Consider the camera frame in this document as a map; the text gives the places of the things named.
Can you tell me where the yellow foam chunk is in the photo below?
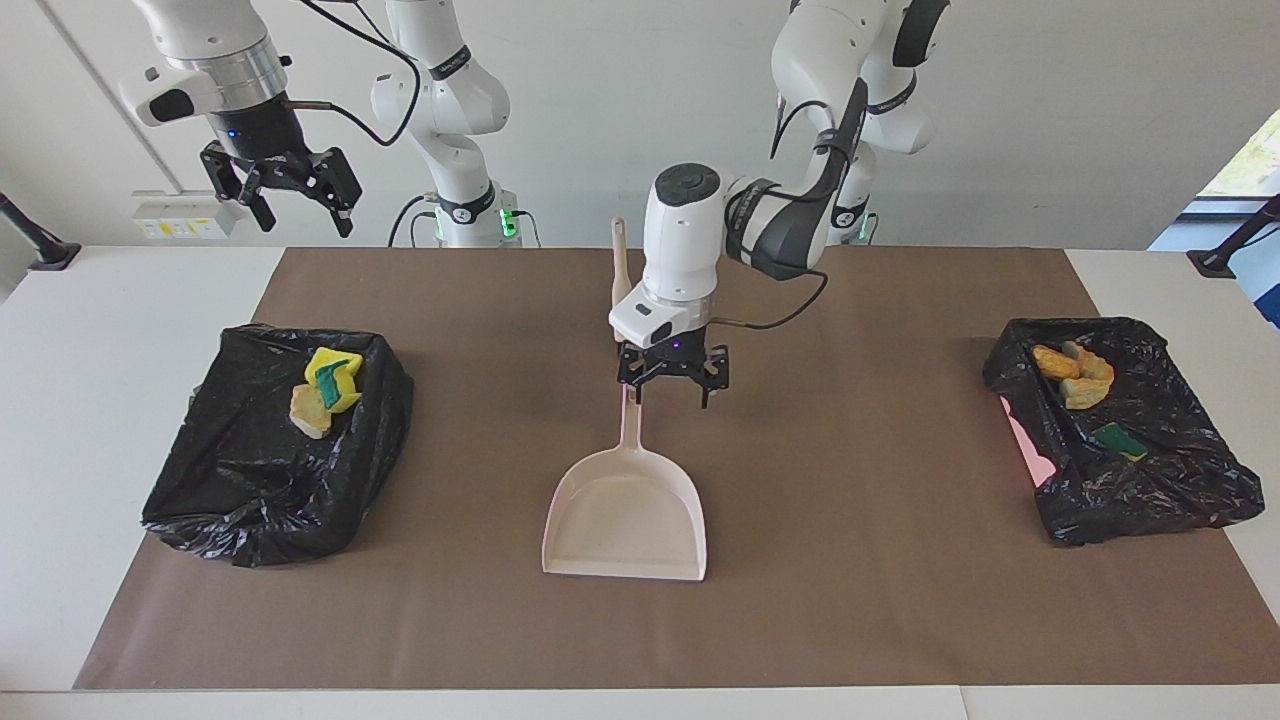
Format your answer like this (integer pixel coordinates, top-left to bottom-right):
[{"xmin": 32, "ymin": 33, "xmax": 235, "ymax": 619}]
[{"xmin": 304, "ymin": 346, "xmax": 365, "ymax": 383}]

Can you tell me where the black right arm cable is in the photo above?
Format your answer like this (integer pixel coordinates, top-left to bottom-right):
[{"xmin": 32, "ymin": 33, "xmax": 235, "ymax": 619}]
[{"xmin": 290, "ymin": 0, "xmax": 421, "ymax": 148}]

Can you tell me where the brown paper table mat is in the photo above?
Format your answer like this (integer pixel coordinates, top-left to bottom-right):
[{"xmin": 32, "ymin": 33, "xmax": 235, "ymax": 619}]
[{"xmin": 73, "ymin": 247, "xmax": 1280, "ymax": 691}]

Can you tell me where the beige handled black bristle brush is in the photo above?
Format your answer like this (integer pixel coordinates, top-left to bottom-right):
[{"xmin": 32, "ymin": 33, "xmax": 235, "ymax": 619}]
[{"xmin": 610, "ymin": 217, "xmax": 634, "ymax": 311}]

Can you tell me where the black base power cable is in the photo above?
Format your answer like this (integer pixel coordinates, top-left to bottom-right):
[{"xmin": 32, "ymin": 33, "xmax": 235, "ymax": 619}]
[{"xmin": 388, "ymin": 193, "xmax": 441, "ymax": 248}]

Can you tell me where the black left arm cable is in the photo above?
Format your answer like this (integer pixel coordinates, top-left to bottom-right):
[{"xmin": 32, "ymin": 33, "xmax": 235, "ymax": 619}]
[{"xmin": 712, "ymin": 95, "xmax": 871, "ymax": 331}]

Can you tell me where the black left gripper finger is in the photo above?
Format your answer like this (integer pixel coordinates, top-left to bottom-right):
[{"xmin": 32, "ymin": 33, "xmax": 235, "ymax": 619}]
[
  {"xmin": 616, "ymin": 343, "xmax": 673, "ymax": 403},
  {"xmin": 680, "ymin": 345, "xmax": 731, "ymax": 410}
]

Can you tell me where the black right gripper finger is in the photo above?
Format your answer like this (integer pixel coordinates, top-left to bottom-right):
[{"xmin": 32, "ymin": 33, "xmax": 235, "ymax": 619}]
[
  {"xmin": 200, "ymin": 141, "xmax": 277, "ymax": 233},
  {"xmin": 262, "ymin": 147, "xmax": 363, "ymax": 239}
]

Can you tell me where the beige plastic dustpan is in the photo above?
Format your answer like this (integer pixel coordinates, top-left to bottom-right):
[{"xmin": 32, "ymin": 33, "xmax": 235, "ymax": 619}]
[{"xmin": 541, "ymin": 383, "xmax": 709, "ymax": 583}]

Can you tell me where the black clamp stand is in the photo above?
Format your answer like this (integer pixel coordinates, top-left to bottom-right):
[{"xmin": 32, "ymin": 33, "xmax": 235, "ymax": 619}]
[
  {"xmin": 1187, "ymin": 193, "xmax": 1280, "ymax": 279},
  {"xmin": 0, "ymin": 192, "xmax": 82, "ymax": 272}
]

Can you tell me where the pink bin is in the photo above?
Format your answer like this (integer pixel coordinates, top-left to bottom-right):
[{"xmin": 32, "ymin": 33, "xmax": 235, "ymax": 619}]
[{"xmin": 1003, "ymin": 395, "xmax": 1056, "ymax": 489}]

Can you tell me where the thin grey wall conduit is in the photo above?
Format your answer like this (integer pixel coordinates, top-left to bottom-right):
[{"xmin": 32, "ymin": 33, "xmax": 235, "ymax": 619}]
[{"xmin": 38, "ymin": 0, "xmax": 183, "ymax": 193}]

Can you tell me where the black plastic trash bag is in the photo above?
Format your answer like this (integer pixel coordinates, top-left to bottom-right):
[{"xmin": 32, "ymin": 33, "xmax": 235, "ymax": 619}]
[
  {"xmin": 982, "ymin": 316, "xmax": 1266, "ymax": 547},
  {"xmin": 141, "ymin": 322, "xmax": 415, "ymax": 569}
]

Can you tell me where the green yellow sponge piece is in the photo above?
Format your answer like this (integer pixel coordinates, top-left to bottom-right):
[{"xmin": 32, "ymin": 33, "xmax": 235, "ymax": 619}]
[
  {"xmin": 1092, "ymin": 421, "xmax": 1150, "ymax": 463},
  {"xmin": 312, "ymin": 356, "xmax": 364, "ymax": 415}
]

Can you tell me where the beige foam chunk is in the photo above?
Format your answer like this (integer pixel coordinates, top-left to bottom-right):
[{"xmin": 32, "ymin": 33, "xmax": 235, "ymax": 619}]
[
  {"xmin": 1062, "ymin": 340, "xmax": 1115, "ymax": 385},
  {"xmin": 289, "ymin": 384, "xmax": 333, "ymax": 440},
  {"xmin": 1060, "ymin": 376, "xmax": 1113, "ymax": 411}
]

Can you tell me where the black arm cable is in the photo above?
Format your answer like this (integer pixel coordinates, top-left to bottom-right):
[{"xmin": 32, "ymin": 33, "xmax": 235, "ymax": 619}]
[
  {"xmin": 712, "ymin": 95, "xmax": 871, "ymax": 331},
  {"xmin": 290, "ymin": 0, "xmax": 421, "ymax": 148}
]

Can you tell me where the window with blue frame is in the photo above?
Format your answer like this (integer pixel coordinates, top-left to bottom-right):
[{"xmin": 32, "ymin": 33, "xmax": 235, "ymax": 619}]
[{"xmin": 1147, "ymin": 105, "xmax": 1280, "ymax": 331}]

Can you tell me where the white wall outlet box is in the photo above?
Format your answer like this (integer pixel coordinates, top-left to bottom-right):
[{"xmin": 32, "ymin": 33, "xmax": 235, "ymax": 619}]
[{"xmin": 131, "ymin": 190, "xmax": 239, "ymax": 240}]

